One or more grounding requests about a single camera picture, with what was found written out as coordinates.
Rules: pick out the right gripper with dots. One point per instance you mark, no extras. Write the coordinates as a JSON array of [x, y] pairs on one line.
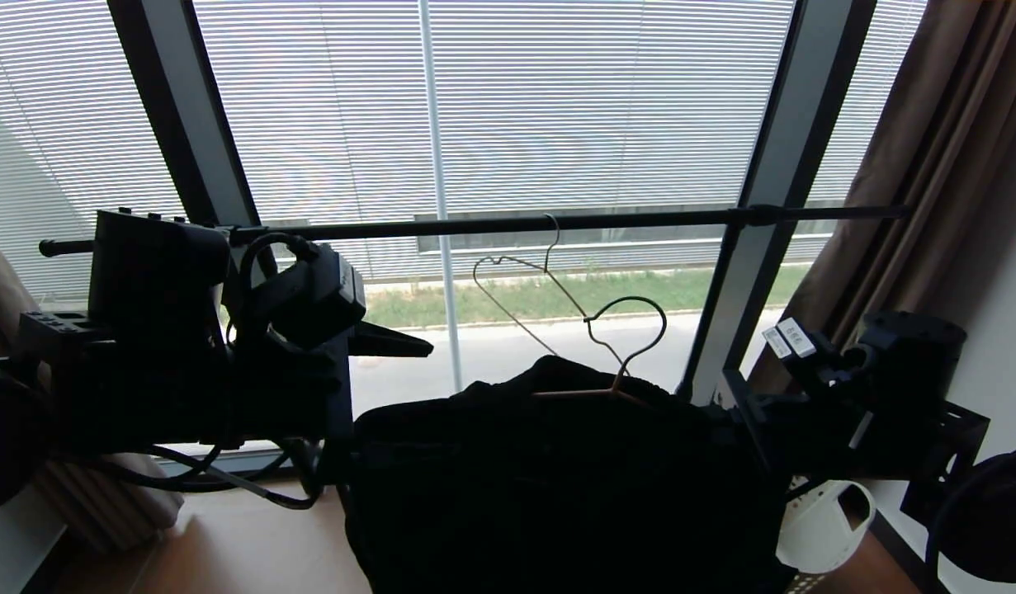
[[805, 437]]

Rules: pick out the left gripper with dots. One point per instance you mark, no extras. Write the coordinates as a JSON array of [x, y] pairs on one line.
[[293, 388]]

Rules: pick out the pink clothes hanger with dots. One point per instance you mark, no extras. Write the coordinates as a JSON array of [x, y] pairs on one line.
[[631, 299], [551, 239]]

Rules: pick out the black garment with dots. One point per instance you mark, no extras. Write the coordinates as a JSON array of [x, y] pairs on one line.
[[557, 495]]

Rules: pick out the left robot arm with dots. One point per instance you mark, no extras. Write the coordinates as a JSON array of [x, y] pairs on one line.
[[153, 272]]

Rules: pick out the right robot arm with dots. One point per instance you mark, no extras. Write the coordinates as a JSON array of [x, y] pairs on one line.
[[912, 355]]

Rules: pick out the white laundry basket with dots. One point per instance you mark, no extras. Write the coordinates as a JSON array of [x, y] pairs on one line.
[[821, 528]]

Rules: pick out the black clothes rack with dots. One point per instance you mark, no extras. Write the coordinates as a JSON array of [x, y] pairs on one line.
[[640, 220]]

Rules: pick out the brown curtain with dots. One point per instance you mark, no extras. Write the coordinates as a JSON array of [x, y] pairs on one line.
[[928, 165], [78, 511]]

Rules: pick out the window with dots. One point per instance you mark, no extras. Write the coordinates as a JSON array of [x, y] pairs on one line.
[[805, 124]]

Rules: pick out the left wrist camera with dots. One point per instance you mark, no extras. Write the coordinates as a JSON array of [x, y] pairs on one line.
[[309, 297]]

